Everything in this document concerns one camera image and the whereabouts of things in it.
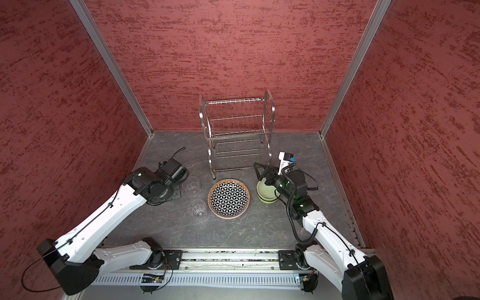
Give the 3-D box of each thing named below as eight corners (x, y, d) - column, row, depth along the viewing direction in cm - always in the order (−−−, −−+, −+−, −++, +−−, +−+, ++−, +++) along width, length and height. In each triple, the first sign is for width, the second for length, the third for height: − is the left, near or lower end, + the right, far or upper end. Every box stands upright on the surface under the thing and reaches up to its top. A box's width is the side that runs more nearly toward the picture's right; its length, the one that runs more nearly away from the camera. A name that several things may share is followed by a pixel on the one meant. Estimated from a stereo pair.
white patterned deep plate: (206, 219, 87) (205, 215, 83) (211, 183, 99) (210, 178, 95) (249, 219, 87) (249, 215, 83) (249, 183, 99) (249, 179, 96)
